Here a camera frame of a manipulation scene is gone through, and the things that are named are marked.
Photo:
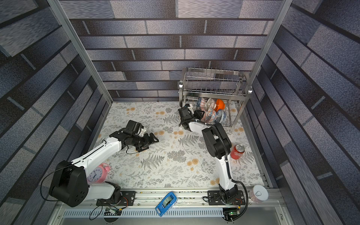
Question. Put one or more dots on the white lattice pattern bowl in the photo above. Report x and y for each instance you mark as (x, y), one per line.
(210, 104)

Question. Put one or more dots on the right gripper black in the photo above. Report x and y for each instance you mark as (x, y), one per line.
(185, 115)

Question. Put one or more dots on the blue dotted pattern bowl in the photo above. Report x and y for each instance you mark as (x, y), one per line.
(201, 103)

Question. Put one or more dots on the floral table mat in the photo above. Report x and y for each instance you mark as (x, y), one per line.
(179, 160)

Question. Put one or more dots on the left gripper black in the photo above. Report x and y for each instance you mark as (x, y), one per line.
(148, 142)

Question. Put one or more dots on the orange bowl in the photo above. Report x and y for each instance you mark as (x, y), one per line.
(220, 105)

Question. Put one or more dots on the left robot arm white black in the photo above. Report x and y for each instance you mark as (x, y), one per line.
(84, 178)

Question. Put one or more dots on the aluminium rail frame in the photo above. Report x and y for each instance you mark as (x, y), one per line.
(192, 207)

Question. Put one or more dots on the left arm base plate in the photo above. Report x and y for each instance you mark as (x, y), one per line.
(118, 198)

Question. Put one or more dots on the black white floral bowl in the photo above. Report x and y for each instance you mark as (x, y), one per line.
(204, 116)

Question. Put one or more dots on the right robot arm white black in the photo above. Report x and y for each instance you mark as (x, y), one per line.
(218, 146)

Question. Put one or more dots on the blue handheld meter device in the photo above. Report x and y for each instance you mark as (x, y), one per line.
(166, 203)

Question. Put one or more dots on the red blue floral bowl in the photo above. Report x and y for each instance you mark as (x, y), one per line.
(211, 116)

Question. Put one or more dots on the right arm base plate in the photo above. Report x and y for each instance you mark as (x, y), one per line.
(214, 198)

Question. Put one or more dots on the pink alarm clock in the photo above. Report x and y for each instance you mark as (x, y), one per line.
(99, 174)

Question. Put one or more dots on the steel two-tier dish rack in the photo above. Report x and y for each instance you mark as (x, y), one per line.
(233, 87)

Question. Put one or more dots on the blue floral rim bowl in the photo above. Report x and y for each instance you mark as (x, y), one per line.
(221, 116)

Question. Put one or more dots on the red soda can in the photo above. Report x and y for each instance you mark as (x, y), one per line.
(237, 152)

